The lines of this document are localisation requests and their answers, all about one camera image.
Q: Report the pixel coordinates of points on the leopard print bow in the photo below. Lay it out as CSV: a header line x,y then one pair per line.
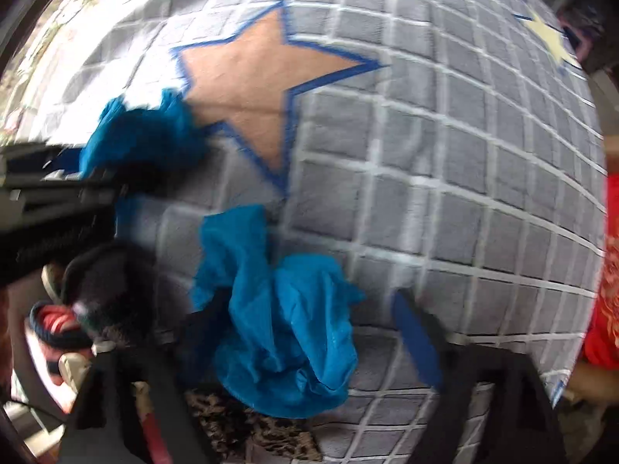
x,y
251,428

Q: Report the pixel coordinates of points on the purple hair comb clip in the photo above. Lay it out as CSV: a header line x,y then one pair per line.
x,y
111,290

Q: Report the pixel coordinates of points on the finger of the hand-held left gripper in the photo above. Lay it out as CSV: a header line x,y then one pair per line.
x,y
121,176

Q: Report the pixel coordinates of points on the wooden chair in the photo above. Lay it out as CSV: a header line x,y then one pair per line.
x,y
592,382

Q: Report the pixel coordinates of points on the grey checked star tablecloth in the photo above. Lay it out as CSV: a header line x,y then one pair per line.
x,y
435,179

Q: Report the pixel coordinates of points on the dark blue lace cloth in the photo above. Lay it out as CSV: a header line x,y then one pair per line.
x,y
145,138

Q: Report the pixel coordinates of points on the red patterned cushion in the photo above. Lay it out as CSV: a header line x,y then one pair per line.
x,y
607,275

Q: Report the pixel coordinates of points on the light blue cloth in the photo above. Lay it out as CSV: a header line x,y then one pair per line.
x,y
285,319

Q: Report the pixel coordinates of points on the red blue knit sock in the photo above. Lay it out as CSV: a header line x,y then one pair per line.
x,y
55,326

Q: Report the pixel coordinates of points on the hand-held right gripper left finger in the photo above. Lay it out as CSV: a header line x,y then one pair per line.
x,y
193,343

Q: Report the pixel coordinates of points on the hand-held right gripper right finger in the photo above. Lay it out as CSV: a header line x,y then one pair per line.
x,y
416,333

